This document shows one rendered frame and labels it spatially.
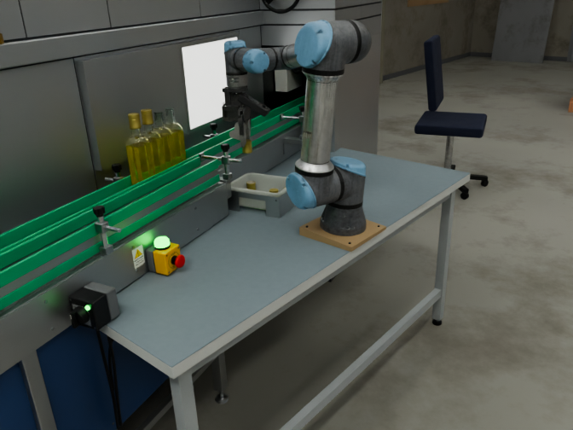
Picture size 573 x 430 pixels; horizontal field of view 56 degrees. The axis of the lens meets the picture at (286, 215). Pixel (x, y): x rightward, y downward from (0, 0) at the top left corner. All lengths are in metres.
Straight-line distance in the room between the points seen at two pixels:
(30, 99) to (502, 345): 2.10
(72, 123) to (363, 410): 1.46
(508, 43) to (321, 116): 9.92
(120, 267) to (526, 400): 1.62
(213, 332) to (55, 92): 0.84
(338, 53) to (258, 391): 1.39
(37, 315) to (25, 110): 0.59
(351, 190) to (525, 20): 9.77
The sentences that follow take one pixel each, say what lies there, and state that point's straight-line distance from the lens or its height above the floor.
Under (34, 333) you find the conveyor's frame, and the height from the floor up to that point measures 0.80.
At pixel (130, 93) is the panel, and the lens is 1.90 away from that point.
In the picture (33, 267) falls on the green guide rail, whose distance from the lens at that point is 1.36.
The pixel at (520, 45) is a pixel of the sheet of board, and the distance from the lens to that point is 11.28.
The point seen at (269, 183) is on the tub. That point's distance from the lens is 2.06.
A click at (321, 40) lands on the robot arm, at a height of 1.38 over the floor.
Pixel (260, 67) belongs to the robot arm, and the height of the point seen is 1.26.
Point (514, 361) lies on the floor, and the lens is 2.57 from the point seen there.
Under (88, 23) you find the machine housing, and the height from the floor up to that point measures 1.42.
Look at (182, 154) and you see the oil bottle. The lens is 1.89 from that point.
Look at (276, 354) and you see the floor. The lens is 2.47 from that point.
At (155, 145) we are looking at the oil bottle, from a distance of 1.77.
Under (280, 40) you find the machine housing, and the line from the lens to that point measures 2.65.
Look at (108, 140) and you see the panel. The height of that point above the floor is 1.07.
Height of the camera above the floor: 1.52
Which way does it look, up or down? 23 degrees down
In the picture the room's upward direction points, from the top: 2 degrees counter-clockwise
